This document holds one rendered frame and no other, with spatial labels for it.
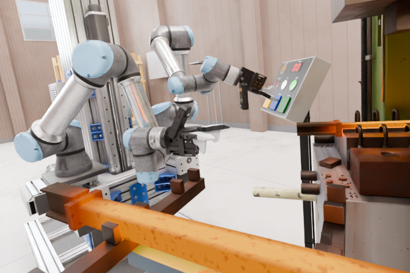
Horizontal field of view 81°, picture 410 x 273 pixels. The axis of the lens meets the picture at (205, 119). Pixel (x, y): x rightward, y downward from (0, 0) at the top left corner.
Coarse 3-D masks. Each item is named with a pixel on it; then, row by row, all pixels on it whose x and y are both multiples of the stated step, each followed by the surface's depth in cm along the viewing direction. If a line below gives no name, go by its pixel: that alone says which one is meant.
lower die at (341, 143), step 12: (348, 132) 58; (372, 132) 56; (396, 132) 54; (408, 132) 53; (336, 144) 70; (348, 144) 54; (372, 144) 53; (396, 144) 51; (408, 144) 50; (348, 168) 55
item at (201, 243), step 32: (64, 192) 33; (96, 192) 33; (96, 224) 29; (128, 224) 26; (160, 224) 25; (192, 224) 24; (192, 256) 22; (224, 256) 20; (256, 256) 19; (288, 256) 19; (320, 256) 18
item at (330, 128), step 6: (336, 120) 62; (408, 120) 57; (300, 126) 63; (306, 126) 62; (312, 126) 62; (318, 126) 61; (324, 126) 62; (330, 126) 61; (336, 126) 59; (342, 126) 59; (348, 126) 59; (354, 126) 58; (366, 126) 58; (372, 126) 57; (378, 126) 57; (390, 126) 56; (396, 126) 55; (402, 126) 55; (300, 132) 64; (306, 132) 63; (312, 132) 63; (318, 132) 62; (324, 132) 62; (330, 132) 61; (336, 132) 59
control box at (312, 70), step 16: (288, 64) 122; (304, 64) 104; (320, 64) 98; (288, 80) 113; (304, 80) 99; (320, 80) 99; (288, 96) 106; (304, 96) 100; (272, 112) 116; (288, 112) 100; (304, 112) 101
